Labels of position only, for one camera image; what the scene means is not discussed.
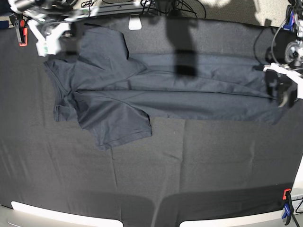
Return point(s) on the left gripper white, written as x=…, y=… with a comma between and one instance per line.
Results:
x=283, y=84

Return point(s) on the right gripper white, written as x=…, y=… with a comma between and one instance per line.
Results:
x=64, y=32

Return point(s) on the black t-shirt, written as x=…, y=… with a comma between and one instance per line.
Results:
x=113, y=94

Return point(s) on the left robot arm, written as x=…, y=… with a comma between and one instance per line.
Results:
x=293, y=51

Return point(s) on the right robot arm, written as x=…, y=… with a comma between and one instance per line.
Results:
x=48, y=20

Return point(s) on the orange clamp top left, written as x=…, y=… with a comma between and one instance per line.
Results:
x=21, y=31

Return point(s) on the blue clamp top right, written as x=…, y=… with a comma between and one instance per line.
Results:
x=290, y=20

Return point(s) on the white tab on table edge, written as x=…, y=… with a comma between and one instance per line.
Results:
x=134, y=23

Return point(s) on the black table cover cloth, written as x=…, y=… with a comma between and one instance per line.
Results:
x=186, y=170

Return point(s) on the orange blue clamp bottom right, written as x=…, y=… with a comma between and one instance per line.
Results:
x=288, y=208

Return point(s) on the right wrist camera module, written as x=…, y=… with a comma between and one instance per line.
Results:
x=48, y=47

